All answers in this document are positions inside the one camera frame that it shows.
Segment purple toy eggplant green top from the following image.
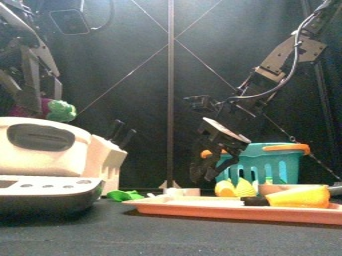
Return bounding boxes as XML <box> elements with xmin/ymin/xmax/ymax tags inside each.
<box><xmin>5</xmin><ymin>97</ymin><xmax>79</xmax><ymax>124</ymax></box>

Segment white toy stove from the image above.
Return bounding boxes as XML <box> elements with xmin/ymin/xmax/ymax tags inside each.
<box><xmin>0</xmin><ymin>116</ymin><xmax>107</xmax><ymax>215</ymax></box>

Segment yellow toy lemon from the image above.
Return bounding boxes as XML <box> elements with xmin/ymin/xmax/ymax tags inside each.
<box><xmin>214</xmin><ymin>179</ymin><xmax>238</xmax><ymax>198</ymax></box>

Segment yellow toy corn piece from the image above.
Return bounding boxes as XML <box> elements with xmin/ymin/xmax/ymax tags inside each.
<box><xmin>233</xmin><ymin>177</ymin><xmax>259</xmax><ymax>198</ymax></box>

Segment small white toy block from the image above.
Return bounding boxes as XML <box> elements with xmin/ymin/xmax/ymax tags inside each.
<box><xmin>162</xmin><ymin>187</ymin><xmax>202</xmax><ymax>198</ymax></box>

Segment orange plastic tray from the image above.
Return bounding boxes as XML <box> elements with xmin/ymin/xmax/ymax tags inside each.
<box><xmin>122</xmin><ymin>193</ymin><xmax>342</xmax><ymax>226</ymax></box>

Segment tan toy bowl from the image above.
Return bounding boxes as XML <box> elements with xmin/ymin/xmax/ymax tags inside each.
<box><xmin>257</xmin><ymin>183</ymin><xmax>330</xmax><ymax>198</ymax></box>

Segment green toy leaf vegetable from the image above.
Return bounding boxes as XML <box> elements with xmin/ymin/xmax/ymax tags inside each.
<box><xmin>106</xmin><ymin>189</ymin><xmax>147</xmax><ymax>203</ymax></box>

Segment white toy knife block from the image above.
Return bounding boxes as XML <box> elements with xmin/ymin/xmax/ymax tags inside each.
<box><xmin>82</xmin><ymin>133</ymin><xmax>130</xmax><ymax>196</ymax></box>

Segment yellow toy cheese wedge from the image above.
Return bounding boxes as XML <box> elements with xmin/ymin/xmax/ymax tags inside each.
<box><xmin>265</xmin><ymin>185</ymin><xmax>333</xmax><ymax>210</ymax></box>

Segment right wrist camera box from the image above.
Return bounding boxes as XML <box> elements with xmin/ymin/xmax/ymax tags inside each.
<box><xmin>183</xmin><ymin>94</ymin><xmax>222</xmax><ymax>114</ymax></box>

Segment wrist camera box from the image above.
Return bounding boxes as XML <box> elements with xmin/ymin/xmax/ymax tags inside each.
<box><xmin>47</xmin><ymin>7</ymin><xmax>94</xmax><ymax>36</ymax></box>
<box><xmin>183</xmin><ymin>94</ymin><xmax>222</xmax><ymax>114</ymax></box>

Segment teal basket orange handles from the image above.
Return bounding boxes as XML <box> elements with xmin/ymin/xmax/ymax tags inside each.
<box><xmin>199</xmin><ymin>142</ymin><xmax>313</xmax><ymax>186</ymax></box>

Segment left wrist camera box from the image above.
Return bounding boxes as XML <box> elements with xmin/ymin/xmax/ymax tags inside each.
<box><xmin>47</xmin><ymin>7</ymin><xmax>94</xmax><ymax>36</ymax></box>

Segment vertical metal frame pole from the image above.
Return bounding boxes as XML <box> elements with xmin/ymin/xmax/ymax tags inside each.
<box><xmin>159</xmin><ymin>0</ymin><xmax>183</xmax><ymax>190</ymax></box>

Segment black toy knife handle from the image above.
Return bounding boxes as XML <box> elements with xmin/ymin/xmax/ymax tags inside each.
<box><xmin>118</xmin><ymin>128</ymin><xmax>139</xmax><ymax>150</ymax></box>
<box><xmin>114</xmin><ymin>121</ymin><xmax>128</xmax><ymax>144</ymax></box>
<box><xmin>104</xmin><ymin>118</ymin><xmax>124</xmax><ymax>140</ymax></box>

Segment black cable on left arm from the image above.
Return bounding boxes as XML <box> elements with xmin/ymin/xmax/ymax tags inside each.
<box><xmin>88</xmin><ymin>0</ymin><xmax>116</xmax><ymax>32</ymax></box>

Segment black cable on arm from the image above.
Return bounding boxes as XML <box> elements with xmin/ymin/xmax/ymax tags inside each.
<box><xmin>88</xmin><ymin>0</ymin><xmax>116</xmax><ymax>32</ymax></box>
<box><xmin>226</xmin><ymin>11</ymin><xmax>321</xmax><ymax>102</ymax></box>

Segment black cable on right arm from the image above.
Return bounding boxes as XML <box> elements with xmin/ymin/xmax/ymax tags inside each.
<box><xmin>226</xmin><ymin>11</ymin><xmax>321</xmax><ymax>102</ymax></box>

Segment grey toy pan handle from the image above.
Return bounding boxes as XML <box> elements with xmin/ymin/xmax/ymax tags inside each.
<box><xmin>326</xmin><ymin>181</ymin><xmax>342</xmax><ymax>198</ymax></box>

